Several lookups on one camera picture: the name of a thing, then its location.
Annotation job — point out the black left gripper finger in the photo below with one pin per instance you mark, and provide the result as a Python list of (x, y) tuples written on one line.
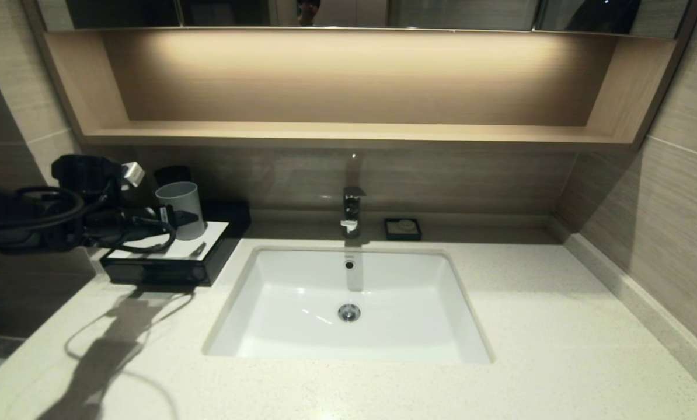
[(182, 224), (182, 216)]

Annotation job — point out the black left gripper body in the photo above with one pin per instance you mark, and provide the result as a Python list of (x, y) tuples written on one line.
[(115, 224)]

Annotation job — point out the grey plastic cup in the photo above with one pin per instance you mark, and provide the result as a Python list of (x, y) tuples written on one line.
[(179, 198)]

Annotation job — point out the black box drawer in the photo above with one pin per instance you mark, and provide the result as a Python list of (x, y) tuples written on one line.
[(167, 273)]

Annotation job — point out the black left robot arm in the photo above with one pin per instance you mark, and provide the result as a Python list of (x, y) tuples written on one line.
[(21, 216)]

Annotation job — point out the black box with white top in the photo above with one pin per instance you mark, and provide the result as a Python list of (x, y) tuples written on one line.
[(232, 233)]

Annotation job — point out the black cup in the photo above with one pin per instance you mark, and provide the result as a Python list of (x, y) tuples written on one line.
[(173, 174)]

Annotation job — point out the white sink basin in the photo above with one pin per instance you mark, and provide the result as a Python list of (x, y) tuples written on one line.
[(302, 315)]

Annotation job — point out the chrome faucet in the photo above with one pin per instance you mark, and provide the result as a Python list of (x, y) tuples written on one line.
[(352, 209)]

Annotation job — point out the chrome sink drain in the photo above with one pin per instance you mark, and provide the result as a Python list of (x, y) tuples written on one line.
[(349, 313)]

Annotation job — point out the black soap dish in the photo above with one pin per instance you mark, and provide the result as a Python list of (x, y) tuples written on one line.
[(390, 235)]

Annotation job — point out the small round soap bar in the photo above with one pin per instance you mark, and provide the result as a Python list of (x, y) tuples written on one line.
[(406, 224)]

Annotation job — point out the mirror cabinet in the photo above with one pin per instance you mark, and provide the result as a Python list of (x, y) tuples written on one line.
[(442, 13)]

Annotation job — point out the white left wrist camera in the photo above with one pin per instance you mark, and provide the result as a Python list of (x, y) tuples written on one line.
[(132, 174)]

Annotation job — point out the wooden wall shelf niche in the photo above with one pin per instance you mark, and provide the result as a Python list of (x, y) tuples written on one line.
[(348, 133)]

